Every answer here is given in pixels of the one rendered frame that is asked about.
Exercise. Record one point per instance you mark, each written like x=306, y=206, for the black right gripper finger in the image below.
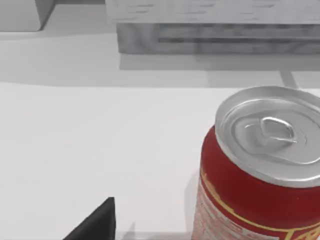
x=100, y=222

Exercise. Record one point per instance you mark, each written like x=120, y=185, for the red and white can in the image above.
x=255, y=175

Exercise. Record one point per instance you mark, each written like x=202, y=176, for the grey wooden cabinet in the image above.
x=200, y=10

